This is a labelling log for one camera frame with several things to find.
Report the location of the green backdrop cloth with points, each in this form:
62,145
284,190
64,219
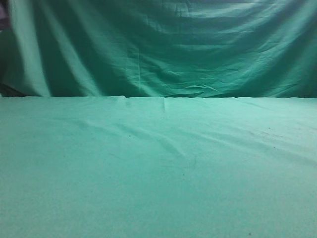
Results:
160,48

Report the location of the green table cloth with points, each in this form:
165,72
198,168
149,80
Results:
116,167

